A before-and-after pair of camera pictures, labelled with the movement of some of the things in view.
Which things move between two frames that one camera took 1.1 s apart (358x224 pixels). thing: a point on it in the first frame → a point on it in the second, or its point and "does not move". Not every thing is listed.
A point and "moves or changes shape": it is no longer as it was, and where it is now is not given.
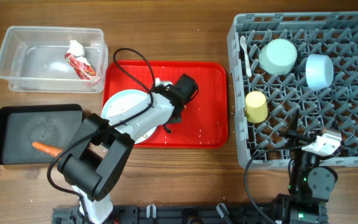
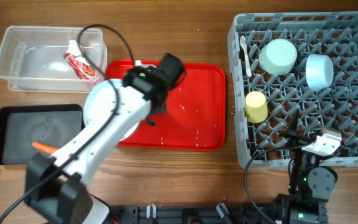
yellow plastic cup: [256, 106] does not move
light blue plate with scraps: [120, 101] moves or changes shape
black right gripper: [290, 132] does not move
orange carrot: [48, 149] does not move
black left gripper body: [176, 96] → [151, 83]
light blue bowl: [319, 71] does not move
